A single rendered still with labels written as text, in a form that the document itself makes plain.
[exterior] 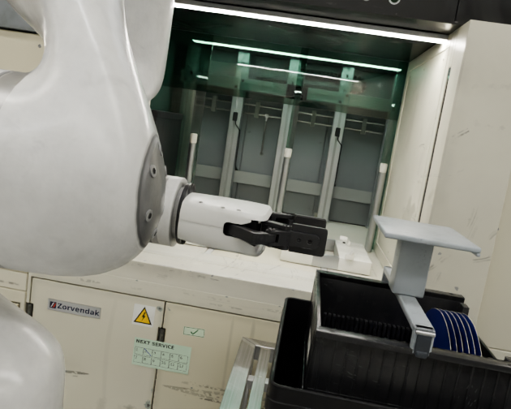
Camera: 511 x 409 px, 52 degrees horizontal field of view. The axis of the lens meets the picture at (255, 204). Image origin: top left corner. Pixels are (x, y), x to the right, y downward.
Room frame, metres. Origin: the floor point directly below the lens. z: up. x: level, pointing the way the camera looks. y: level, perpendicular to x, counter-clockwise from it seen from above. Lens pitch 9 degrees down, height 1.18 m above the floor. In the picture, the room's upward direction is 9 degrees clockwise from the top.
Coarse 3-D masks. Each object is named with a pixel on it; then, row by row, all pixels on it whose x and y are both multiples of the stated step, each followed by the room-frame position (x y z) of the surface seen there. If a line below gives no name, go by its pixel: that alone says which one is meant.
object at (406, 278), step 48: (432, 240) 0.53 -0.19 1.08; (336, 288) 0.70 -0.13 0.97; (384, 288) 0.70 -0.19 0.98; (336, 336) 0.48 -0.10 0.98; (384, 336) 0.69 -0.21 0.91; (432, 336) 0.47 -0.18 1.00; (336, 384) 0.50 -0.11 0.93; (384, 384) 0.49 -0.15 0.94; (432, 384) 0.49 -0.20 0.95; (480, 384) 0.48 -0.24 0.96
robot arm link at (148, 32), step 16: (128, 0) 0.58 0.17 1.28; (144, 0) 0.59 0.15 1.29; (160, 0) 0.60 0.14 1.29; (128, 16) 0.58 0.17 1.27; (144, 16) 0.59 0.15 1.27; (160, 16) 0.60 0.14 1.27; (128, 32) 0.58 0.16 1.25; (144, 32) 0.59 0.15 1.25; (160, 32) 0.60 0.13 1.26; (144, 48) 0.59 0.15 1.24; (160, 48) 0.61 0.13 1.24; (144, 64) 0.59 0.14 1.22; (160, 64) 0.61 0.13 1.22; (144, 80) 0.58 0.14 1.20; (160, 80) 0.61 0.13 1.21
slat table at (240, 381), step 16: (240, 352) 0.90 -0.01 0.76; (256, 352) 0.94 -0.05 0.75; (272, 352) 0.94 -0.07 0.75; (240, 368) 0.84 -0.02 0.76; (256, 368) 0.85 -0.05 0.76; (240, 384) 0.79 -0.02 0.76; (256, 384) 0.80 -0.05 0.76; (224, 400) 0.73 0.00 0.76; (240, 400) 0.74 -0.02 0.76; (256, 400) 0.75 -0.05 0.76
